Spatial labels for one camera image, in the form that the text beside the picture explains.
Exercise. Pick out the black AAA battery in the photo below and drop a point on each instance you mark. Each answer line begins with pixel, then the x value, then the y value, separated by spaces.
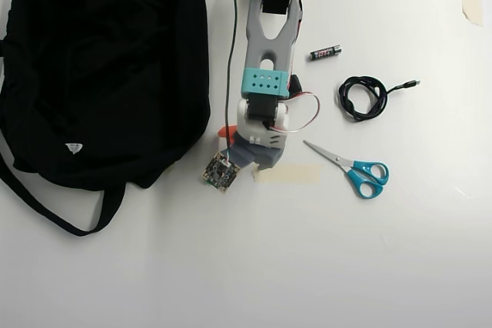
pixel 324 53

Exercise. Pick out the black fabric bag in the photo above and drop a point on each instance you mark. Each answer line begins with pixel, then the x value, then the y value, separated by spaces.
pixel 104 74

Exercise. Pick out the grey white teal robot arm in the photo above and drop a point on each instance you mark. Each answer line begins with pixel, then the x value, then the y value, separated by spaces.
pixel 265 44

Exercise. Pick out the wide beige masking tape strip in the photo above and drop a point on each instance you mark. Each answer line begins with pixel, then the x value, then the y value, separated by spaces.
pixel 300 174

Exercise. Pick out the torn beige masking tape strip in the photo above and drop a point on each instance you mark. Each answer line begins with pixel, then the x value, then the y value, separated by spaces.
pixel 472 1

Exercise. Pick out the bare camera circuit board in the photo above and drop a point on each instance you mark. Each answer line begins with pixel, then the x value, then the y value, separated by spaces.
pixel 221 172

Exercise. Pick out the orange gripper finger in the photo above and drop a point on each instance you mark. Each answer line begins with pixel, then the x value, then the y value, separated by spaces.
pixel 227 133

